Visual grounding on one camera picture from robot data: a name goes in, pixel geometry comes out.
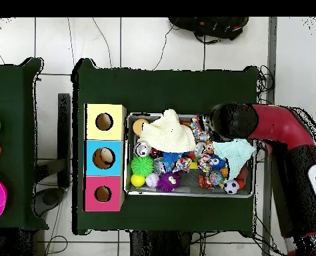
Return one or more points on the mint green cloth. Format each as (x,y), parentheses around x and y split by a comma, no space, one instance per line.
(238,157)

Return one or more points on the green spiky ball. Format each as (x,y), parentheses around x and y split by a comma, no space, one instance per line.
(142,166)

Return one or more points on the yellow ball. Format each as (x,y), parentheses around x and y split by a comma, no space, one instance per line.
(138,180)

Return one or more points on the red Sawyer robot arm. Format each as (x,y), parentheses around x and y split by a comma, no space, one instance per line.
(280,125)

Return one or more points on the dark green tablecloth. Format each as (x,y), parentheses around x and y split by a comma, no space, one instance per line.
(14,106)
(99,85)

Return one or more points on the blue spiky toy with eyes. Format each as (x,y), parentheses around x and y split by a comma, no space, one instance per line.
(215,162)

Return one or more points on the black backpack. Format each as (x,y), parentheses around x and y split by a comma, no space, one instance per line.
(214,26)

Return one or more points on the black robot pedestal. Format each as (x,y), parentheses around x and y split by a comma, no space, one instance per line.
(158,245)

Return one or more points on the crushed silver can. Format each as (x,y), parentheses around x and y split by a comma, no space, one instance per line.
(142,150)

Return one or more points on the black stand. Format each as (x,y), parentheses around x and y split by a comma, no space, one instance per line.
(64,133)

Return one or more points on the purple spiky toy with eyes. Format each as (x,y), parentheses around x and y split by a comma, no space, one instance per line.
(166,184)

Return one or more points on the pale orange foam ball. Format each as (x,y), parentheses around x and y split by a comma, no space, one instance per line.
(138,126)

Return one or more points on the white baseball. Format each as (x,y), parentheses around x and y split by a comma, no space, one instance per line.
(152,180)

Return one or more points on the cream yellow cloth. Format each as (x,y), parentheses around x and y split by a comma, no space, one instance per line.
(168,136)

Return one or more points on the shallow mesh bin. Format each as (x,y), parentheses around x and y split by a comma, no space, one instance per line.
(190,193)

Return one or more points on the wooden box with three holes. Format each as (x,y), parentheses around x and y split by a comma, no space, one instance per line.
(115,181)

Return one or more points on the silver drink can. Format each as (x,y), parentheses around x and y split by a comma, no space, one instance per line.
(200,149)

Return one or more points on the small soccer ball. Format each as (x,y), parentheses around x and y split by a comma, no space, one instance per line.
(231,186)

